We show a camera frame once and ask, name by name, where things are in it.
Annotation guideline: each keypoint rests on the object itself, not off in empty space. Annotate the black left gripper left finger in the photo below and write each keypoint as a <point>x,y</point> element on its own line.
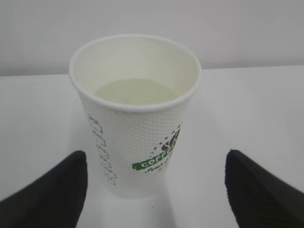
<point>55,200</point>

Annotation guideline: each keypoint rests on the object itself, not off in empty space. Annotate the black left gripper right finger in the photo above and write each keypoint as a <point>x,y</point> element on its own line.
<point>259,199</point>

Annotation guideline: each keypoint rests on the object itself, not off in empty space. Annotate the white paper coffee cup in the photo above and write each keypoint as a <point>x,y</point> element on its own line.
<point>134,142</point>

